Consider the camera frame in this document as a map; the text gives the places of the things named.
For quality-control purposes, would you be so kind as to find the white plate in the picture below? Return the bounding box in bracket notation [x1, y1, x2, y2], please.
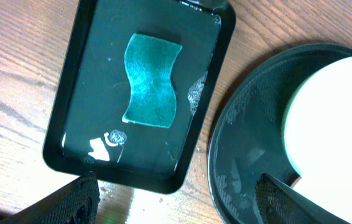
[282, 57, 352, 223]

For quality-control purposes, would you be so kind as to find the black rectangular tray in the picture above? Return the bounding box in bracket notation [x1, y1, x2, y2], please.
[43, 0, 236, 194]

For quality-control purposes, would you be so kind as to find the black round tray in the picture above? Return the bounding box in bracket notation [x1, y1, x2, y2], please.
[208, 44, 352, 223]

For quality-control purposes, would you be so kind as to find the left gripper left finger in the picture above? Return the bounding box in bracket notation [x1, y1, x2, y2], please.
[1, 172, 100, 224]

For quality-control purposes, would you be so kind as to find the green yellow sponge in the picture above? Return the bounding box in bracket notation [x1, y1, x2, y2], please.
[122, 34, 183, 128]

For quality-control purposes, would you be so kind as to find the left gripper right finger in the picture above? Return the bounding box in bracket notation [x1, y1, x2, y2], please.
[255, 173, 347, 224]

